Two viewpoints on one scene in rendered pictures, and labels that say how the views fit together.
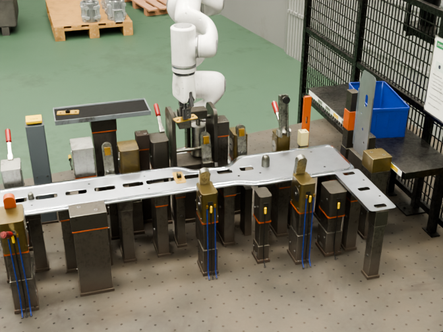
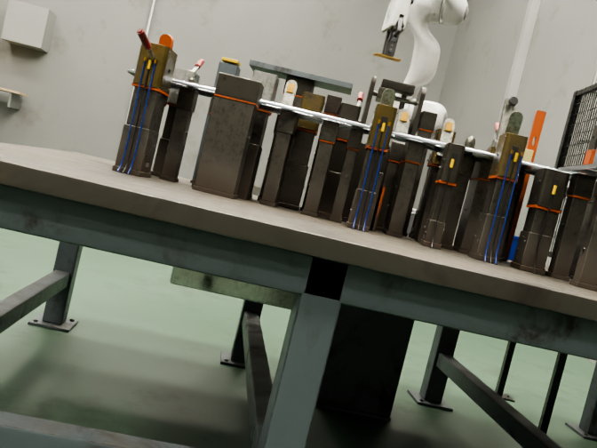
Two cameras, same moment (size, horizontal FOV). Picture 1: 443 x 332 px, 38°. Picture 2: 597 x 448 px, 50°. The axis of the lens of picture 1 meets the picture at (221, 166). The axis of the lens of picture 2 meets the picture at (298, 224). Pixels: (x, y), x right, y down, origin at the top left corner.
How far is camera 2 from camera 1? 143 cm
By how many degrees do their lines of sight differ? 30
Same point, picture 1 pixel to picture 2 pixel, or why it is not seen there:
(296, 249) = (481, 235)
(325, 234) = (528, 234)
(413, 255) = not seen: outside the picture
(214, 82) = (433, 108)
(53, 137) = not seen: hidden behind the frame
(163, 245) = (312, 199)
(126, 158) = (307, 101)
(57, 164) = not seen: hidden behind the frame
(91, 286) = (209, 180)
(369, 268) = (584, 268)
